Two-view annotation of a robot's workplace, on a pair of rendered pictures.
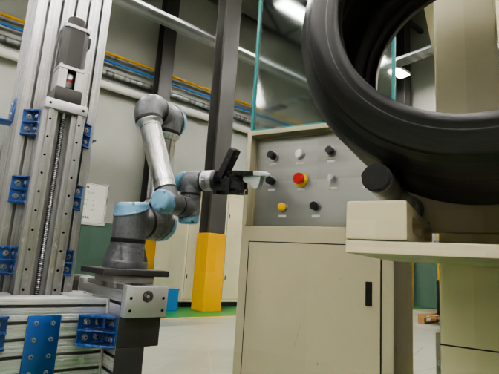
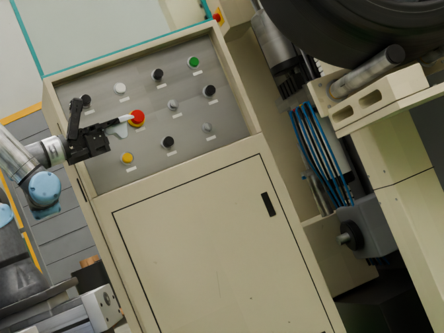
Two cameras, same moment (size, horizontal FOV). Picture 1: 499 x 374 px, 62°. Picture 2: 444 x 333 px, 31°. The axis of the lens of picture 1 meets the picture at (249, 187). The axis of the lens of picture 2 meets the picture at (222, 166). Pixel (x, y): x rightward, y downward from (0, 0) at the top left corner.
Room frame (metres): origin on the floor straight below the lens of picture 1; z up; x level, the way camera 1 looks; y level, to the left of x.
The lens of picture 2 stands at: (-0.28, 1.32, 0.74)
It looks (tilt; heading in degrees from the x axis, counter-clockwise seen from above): 3 degrees up; 315
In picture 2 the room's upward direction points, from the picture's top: 23 degrees counter-clockwise
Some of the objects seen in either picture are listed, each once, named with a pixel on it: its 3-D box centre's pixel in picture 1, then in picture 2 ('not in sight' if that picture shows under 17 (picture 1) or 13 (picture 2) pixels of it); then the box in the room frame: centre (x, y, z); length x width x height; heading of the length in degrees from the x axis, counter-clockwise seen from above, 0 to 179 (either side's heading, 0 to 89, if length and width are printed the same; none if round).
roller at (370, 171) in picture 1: (396, 197); (363, 74); (0.76, -0.27, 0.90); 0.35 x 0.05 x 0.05; 151
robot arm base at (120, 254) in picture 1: (126, 253); (12, 280); (1.43, 0.40, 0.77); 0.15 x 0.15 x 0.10
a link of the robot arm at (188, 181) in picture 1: (191, 182); (26, 162); (1.49, 0.21, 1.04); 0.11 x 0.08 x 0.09; 64
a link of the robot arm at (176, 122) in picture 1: (160, 170); not in sight; (1.55, 0.35, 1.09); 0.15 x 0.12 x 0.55; 154
